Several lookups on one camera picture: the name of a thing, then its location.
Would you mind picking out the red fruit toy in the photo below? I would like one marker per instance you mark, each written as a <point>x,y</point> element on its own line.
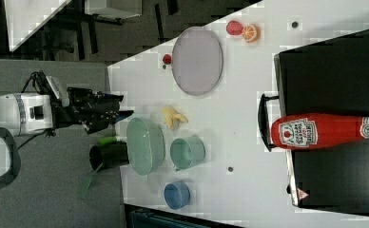
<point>234,28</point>

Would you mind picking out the green perforated colander bowl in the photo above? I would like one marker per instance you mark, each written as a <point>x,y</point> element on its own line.
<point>145,145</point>

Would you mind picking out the green mug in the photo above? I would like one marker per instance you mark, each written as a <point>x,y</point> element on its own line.
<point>187,152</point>

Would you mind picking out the orange slice toy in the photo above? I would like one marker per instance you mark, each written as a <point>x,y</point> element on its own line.
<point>251,33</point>

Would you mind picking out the black cylinder cup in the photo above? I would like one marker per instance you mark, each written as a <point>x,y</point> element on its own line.
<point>108,156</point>

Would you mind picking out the small red strawberry toy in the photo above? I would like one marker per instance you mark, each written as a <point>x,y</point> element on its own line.
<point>167,59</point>

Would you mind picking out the red ketchup bottle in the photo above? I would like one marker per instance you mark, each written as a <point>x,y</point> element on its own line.
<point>317,130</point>

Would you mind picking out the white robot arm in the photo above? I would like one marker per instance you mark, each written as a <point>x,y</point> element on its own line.
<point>33,114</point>

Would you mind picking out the yellow peeled banana toy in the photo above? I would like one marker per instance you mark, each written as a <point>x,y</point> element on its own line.
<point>171,115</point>

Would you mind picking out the blue cup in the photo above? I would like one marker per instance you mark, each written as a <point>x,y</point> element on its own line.
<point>177,195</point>

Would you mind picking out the grey round plate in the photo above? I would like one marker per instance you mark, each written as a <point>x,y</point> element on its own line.
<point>197,61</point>

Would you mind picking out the green spatula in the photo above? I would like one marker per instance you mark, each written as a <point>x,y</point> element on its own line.
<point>88,179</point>

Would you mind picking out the black toaster oven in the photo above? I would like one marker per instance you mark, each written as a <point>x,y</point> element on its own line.
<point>329,77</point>

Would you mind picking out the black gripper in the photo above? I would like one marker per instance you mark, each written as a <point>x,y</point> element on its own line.
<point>94,111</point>

